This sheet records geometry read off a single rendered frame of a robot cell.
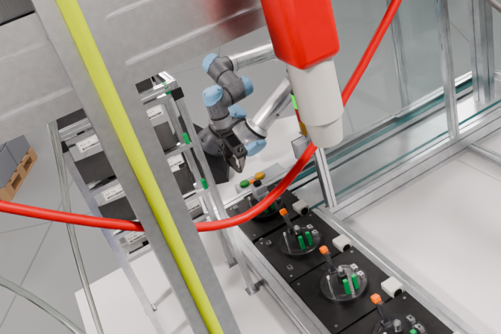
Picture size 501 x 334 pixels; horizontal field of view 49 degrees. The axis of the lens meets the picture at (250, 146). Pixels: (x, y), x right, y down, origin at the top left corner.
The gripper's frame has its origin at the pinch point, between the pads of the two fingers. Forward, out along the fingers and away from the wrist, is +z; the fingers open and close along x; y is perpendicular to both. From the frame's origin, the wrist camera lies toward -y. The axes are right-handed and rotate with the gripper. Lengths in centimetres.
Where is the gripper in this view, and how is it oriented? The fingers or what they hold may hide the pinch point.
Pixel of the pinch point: (240, 171)
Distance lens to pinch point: 211.3
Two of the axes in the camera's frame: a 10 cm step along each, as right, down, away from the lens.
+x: -8.6, 4.4, -2.7
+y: -4.4, -3.6, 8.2
